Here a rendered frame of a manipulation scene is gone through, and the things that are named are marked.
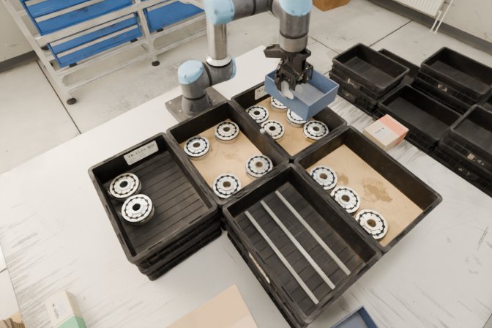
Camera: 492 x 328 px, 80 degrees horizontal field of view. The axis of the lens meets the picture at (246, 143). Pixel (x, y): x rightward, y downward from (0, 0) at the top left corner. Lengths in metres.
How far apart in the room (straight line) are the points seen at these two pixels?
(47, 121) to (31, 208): 1.54
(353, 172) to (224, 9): 0.76
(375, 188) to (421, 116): 1.11
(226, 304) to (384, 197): 0.65
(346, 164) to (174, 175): 0.67
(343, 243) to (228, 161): 0.51
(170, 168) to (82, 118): 1.72
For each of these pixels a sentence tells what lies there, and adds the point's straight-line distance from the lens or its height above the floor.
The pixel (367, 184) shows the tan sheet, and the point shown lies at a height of 0.83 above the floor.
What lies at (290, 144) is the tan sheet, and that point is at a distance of 1.23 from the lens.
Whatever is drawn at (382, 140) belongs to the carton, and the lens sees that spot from 1.42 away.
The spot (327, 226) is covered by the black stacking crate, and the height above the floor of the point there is 0.83.
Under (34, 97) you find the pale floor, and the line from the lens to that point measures 3.26.
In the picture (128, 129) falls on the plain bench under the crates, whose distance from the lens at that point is 1.56.
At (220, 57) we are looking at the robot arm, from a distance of 1.34.
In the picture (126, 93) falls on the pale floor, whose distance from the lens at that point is 2.89.
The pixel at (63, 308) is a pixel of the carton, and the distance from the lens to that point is 1.19.
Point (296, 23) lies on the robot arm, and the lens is 0.77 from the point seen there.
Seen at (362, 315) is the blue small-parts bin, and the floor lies 0.72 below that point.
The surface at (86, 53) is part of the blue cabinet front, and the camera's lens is 2.85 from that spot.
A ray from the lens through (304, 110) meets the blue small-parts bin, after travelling 0.96.
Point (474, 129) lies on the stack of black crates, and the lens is 2.14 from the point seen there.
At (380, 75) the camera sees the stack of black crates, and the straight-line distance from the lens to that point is 2.25.
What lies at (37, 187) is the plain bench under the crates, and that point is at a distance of 1.55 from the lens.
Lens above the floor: 1.79
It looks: 52 degrees down
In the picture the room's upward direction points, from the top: 1 degrees counter-clockwise
